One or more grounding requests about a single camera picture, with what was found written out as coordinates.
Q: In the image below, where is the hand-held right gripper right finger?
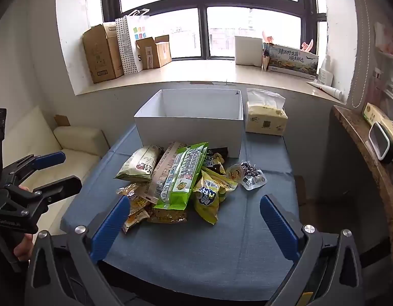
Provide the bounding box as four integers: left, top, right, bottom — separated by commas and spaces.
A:
260, 194, 364, 306

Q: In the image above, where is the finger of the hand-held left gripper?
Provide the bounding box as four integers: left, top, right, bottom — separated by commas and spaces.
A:
1, 152, 66, 185
5, 176, 83, 215

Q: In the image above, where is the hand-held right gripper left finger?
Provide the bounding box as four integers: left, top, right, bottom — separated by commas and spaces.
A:
24, 195, 131, 306

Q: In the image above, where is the yellow snack pouch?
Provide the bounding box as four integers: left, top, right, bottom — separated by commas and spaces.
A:
121, 196, 155, 235

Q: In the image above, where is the orange clear snack packet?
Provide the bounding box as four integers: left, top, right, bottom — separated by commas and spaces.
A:
116, 183, 149, 200

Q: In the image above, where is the brown snack packet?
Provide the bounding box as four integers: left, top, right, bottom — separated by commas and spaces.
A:
147, 206, 188, 224

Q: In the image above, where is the small yellow snack packet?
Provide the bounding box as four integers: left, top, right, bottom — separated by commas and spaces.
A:
201, 167, 239, 198

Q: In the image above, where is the beige green snack packet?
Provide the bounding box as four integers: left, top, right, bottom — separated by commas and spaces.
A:
114, 145, 160, 181

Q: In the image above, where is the cartoon lid jelly cup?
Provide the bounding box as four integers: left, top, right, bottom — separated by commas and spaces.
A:
226, 163, 246, 181

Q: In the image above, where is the brown striped long packet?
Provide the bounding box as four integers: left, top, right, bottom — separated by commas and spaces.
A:
144, 141, 187, 205

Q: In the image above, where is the yellow packet with blue print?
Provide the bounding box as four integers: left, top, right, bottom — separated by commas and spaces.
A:
193, 178, 229, 225

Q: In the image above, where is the large green snack packet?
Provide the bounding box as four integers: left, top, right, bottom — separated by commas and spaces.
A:
153, 142, 210, 211

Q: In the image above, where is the black yellow chips packet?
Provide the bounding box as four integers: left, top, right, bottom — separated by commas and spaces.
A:
203, 148, 230, 174

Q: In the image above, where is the white cardboard box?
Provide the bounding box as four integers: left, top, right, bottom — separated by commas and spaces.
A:
133, 88, 246, 159

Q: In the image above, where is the clear packet of dark snacks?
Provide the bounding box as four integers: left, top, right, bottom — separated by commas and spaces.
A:
239, 161, 267, 191

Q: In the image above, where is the person's left hand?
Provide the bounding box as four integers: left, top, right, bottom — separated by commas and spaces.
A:
16, 232, 35, 262

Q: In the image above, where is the cream sofa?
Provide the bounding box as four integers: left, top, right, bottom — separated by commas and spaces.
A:
2, 105, 111, 236

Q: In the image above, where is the blue tablecloth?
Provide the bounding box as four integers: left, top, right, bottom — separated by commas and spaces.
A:
60, 123, 300, 303

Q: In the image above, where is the tissue pack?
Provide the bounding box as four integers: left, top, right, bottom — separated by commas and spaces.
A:
246, 88, 289, 135

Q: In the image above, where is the brown stone counter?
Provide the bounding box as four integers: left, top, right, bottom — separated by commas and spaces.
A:
332, 105, 393, 262

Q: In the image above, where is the tall brown cardboard box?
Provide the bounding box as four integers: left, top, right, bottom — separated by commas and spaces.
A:
82, 22, 124, 84

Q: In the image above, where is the white black lidded container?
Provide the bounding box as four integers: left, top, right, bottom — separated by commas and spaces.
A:
368, 122, 393, 163

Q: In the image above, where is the dotted white paper bag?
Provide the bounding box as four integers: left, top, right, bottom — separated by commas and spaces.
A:
115, 8, 151, 75

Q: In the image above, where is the white tube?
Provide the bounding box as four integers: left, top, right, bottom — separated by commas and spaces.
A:
306, 81, 343, 101

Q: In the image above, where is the small open cardboard box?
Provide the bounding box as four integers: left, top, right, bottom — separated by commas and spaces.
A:
136, 35, 172, 70

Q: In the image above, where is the green beige carton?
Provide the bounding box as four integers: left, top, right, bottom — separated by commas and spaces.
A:
362, 103, 393, 134

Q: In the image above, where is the white bottle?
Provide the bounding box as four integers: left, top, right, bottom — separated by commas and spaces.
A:
317, 56, 334, 86

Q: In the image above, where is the landscape printed box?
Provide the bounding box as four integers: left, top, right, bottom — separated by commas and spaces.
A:
266, 43, 319, 80

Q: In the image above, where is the white box on windowsill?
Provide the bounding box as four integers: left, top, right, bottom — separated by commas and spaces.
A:
235, 36, 264, 67

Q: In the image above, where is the black window frame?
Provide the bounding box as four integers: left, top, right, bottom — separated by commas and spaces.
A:
99, 0, 327, 61

